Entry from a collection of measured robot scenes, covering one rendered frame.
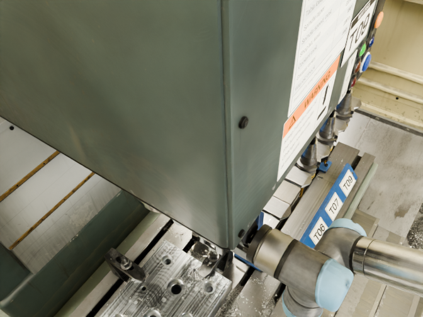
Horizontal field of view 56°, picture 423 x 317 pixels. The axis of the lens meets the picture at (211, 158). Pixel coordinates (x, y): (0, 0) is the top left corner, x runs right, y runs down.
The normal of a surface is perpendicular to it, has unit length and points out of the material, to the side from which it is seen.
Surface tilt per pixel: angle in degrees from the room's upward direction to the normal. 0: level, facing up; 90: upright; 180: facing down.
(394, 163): 24
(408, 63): 90
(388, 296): 8
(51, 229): 90
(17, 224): 90
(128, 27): 90
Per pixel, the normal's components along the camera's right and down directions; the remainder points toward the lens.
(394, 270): -0.74, -0.12
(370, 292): 0.04, -0.73
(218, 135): -0.21, 0.75
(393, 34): -0.57, 0.64
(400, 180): -0.28, -0.33
